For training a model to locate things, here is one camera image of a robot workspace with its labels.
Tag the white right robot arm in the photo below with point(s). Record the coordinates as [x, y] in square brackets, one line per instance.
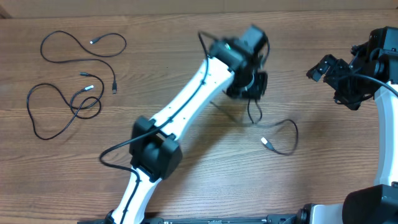
[372, 73]

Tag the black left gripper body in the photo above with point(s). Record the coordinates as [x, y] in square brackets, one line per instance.
[250, 84]

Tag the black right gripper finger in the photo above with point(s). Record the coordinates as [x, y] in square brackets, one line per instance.
[352, 102]
[316, 72]

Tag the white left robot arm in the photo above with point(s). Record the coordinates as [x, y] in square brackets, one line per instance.
[232, 65]

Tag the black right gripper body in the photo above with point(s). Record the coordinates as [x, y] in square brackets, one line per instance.
[348, 83]

